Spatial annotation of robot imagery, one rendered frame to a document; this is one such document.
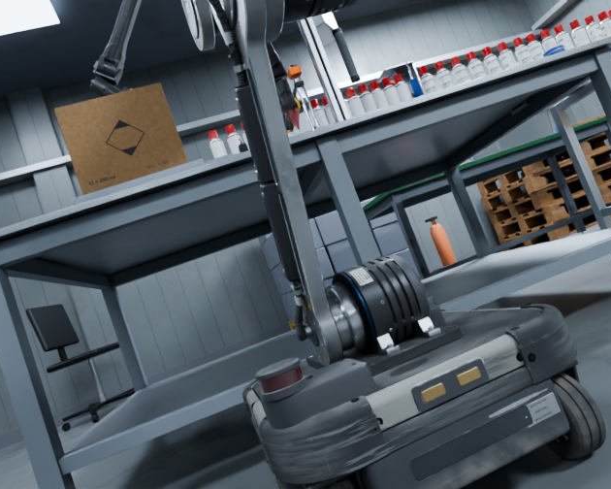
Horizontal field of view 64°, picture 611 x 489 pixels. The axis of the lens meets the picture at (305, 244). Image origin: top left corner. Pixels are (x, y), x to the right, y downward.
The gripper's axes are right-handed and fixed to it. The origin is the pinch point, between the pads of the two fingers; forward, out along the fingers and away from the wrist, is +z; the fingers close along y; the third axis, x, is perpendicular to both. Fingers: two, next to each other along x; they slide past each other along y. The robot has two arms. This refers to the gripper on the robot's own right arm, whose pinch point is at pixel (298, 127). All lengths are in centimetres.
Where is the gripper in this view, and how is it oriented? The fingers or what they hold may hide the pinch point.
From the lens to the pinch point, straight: 201.2
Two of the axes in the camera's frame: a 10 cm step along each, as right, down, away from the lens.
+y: -9.3, 3.2, -1.7
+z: 3.4, 9.4, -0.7
